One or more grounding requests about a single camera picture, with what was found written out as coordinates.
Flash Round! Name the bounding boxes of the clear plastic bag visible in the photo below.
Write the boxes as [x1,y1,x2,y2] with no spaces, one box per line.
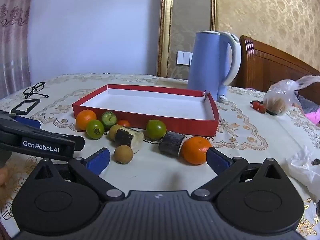
[264,75,320,117]

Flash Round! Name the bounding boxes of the dark eggplant piece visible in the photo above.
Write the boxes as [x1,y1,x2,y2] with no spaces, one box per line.
[114,127,145,154]
[158,131,186,157]

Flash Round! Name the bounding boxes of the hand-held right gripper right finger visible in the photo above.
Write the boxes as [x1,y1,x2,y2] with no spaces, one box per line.
[191,147,288,202]

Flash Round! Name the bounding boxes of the gold wall panel frame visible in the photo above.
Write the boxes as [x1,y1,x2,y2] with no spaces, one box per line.
[157,0,220,79]

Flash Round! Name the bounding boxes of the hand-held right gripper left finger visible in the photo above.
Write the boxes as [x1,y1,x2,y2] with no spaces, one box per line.
[32,147,125,202]

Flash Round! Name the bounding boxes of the brown kiwi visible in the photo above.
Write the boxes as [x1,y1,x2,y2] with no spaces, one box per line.
[108,124,123,141]
[114,145,134,165]

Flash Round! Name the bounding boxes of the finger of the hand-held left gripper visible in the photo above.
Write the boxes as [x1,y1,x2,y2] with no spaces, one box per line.
[0,110,42,132]

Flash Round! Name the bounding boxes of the grey cloth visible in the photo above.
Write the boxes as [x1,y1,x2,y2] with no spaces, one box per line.
[295,91,320,114]

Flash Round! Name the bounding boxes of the black eyeglasses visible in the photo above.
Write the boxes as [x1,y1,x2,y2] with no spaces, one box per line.
[23,81,49,100]

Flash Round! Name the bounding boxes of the fuzzy brown fruit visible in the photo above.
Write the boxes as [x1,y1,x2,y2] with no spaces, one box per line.
[266,97,288,113]

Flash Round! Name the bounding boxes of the pink patterned curtain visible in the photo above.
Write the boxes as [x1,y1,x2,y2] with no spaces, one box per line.
[0,0,34,98]

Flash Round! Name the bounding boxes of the wooden headboard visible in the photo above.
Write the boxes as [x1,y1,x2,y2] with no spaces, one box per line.
[231,35,320,98]

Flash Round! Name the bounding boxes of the red shallow cardboard box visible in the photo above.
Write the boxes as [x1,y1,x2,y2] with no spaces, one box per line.
[72,84,220,137]

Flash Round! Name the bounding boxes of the green cucumber piece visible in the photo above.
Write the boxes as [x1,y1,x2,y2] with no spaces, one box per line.
[100,111,118,128]

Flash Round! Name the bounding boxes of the blue electric kettle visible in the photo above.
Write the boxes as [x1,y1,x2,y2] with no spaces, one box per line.
[187,30,242,102]

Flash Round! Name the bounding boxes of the large orange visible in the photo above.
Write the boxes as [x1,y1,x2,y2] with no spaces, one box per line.
[180,136,213,165]

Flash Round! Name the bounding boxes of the green tomato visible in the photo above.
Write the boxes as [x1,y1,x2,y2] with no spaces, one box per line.
[146,119,167,140]
[86,119,105,140]

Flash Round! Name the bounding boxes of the white wall light switch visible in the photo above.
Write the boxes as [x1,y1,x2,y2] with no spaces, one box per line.
[177,51,193,65]

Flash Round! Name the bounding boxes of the black rectangular plastic frame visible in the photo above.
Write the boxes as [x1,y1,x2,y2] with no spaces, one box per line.
[10,98,41,114]

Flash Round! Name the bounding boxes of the small orange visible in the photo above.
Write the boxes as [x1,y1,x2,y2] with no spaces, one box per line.
[76,109,97,131]

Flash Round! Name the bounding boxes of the white crumpled tissue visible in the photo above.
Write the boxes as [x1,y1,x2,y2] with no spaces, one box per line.
[287,145,320,198]

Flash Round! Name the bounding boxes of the pink cloth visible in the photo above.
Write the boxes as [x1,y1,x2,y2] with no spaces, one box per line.
[304,107,320,127]

